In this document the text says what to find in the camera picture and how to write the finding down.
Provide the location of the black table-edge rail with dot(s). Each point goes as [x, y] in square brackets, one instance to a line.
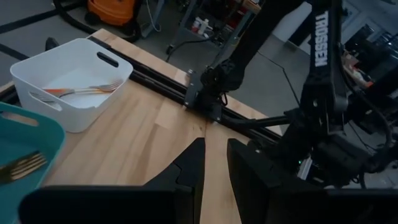
[155, 77]

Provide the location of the grey metal cart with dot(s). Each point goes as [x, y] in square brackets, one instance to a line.
[230, 25]

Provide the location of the black frame leg with bracket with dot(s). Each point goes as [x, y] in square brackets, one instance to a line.
[236, 59]

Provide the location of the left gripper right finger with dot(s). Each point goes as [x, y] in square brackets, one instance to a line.
[248, 174]

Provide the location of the white plastic bin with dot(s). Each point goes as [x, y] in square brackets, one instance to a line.
[77, 59]

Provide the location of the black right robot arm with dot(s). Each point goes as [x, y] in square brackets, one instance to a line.
[323, 77]

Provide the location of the white bottle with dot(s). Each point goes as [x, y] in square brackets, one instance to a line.
[202, 25]

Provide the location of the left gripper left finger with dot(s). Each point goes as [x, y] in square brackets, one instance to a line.
[189, 174]

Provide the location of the silver fork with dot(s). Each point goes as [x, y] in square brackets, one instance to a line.
[66, 93]

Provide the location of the orange shop vacuum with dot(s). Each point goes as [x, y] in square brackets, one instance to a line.
[112, 11]
[71, 23]

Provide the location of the teal plastic bin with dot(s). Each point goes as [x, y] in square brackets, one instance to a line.
[28, 140]

